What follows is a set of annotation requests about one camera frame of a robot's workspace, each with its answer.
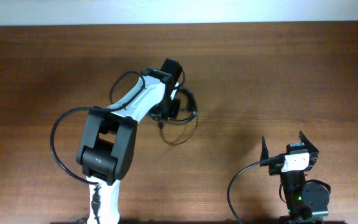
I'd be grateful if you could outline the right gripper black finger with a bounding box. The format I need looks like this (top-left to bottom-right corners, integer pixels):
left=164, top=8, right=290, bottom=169
left=299, top=131, right=318, bottom=153
left=260, top=136, right=269, bottom=166

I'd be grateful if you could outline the black cable bundle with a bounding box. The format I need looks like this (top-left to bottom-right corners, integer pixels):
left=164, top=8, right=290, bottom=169
left=157, top=86, right=199, bottom=146

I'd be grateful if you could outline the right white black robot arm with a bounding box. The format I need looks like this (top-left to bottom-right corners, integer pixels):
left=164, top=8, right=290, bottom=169
left=260, top=131, right=331, bottom=223

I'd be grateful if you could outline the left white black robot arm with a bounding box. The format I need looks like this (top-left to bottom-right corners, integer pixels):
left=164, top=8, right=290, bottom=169
left=76, top=58, right=183, bottom=223

